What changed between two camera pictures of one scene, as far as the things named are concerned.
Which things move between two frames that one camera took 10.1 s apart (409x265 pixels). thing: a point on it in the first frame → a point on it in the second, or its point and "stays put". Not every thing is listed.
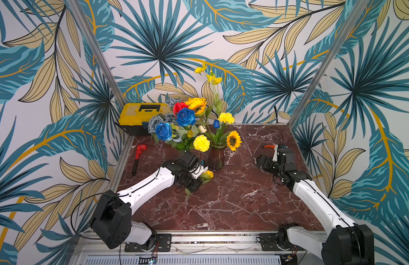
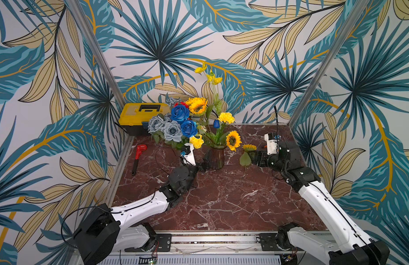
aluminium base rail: x=207 y=248 stays put
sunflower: x=205 y=177 → x=245 y=158
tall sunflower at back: x=198 y=104 stays put
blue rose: x=163 y=131 → x=189 y=128
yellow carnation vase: x=226 y=118 stays put
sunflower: x=234 y=140 stays put
